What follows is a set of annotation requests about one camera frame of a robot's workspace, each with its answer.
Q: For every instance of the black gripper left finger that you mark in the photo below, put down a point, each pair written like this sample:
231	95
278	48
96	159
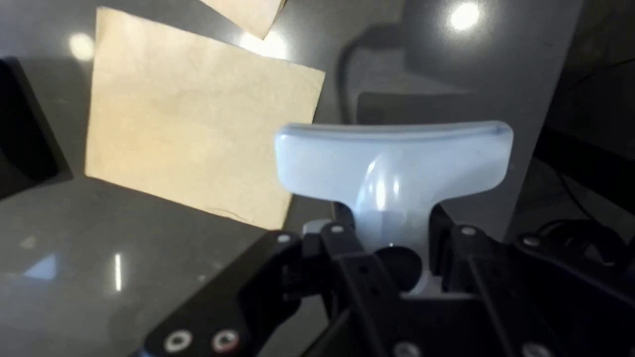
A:
264	290

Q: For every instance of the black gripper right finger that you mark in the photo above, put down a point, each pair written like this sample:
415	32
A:
528	298

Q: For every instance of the white plastic clip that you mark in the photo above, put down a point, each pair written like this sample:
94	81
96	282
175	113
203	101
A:
389	165

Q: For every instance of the brown paper napkin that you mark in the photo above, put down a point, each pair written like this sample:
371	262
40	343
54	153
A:
191	125
248	12

